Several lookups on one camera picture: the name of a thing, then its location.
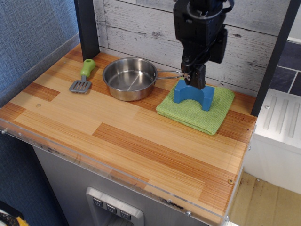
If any clear acrylic edge guard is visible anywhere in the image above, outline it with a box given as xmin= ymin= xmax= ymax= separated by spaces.
xmin=0 ymin=111 xmax=255 ymax=226

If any blue arch-shaped wooden handle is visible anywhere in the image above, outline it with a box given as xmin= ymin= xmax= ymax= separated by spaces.
xmin=174 ymin=80 xmax=215 ymax=111

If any yellow object at corner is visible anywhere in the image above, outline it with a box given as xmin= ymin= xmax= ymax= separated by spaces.
xmin=0 ymin=211 xmax=29 ymax=226

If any white ribbed sink unit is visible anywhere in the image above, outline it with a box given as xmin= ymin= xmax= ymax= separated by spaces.
xmin=244 ymin=89 xmax=301 ymax=193

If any green handled grey spatula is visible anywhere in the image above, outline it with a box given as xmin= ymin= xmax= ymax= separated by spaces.
xmin=69 ymin=59 xmax=95 ymax=94

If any green folded cloth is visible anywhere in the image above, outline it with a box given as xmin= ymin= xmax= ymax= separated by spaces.
xmin=156 ymin=85 xmax=235 ymax=135

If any dark left cabinet post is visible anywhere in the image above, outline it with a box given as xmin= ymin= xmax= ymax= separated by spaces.
xmin=74 ymin=0 xmax=100 ymax=60

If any dark right cabinet post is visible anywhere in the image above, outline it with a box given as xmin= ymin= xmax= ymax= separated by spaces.
xmin=251 ymin=0 xmax=301 ymax=117

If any silver dispenser panel with buttons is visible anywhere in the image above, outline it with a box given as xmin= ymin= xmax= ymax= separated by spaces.
xmin=86 ymin=187 xmax=144 ymax=226

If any stainless steel pan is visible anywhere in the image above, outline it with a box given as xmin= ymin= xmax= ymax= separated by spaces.
xmin=102 ymin=57 xmax=189 ymax=102

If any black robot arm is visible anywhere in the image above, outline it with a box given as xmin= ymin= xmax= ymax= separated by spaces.
xmin=173 ymin=0 xmax=234 ymax=89

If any grey toy fridge cabinet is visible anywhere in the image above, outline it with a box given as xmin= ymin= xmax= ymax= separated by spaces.
xmin=34 ymin=147 xmax=225 ymax=226

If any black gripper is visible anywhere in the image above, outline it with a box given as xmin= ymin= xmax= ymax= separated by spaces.
xmin=173 ymin=0 xmax=228 ymax=89

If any dark cabinet post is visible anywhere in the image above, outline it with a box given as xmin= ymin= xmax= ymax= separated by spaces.
xmin=251 ymin=0 xmax=301 ymax=117
xmin=74 ymin=0 xmax=100 ymax=60

